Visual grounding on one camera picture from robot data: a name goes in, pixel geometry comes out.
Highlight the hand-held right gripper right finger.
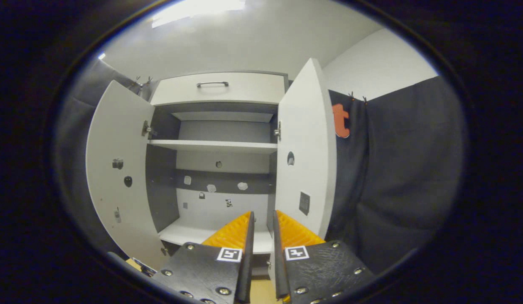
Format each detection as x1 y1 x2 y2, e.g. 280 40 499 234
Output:
272 210 376 304

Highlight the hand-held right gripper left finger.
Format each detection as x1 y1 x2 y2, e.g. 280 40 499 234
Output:
154 211 255 304

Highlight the white shoe cabinet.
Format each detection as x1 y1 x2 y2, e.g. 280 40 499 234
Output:
144 71 290 277

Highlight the white shoe cabinet door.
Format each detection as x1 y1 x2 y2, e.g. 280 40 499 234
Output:
268 58 338 279
86 80 169 271

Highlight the white cabinet shelf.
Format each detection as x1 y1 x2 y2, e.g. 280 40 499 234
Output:
148 139 279 154

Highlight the white cabinet drawer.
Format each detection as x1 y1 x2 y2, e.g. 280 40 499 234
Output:
151 72 287 106

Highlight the black backdrop cloth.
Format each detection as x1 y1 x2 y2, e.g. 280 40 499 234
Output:
54 59 464 275

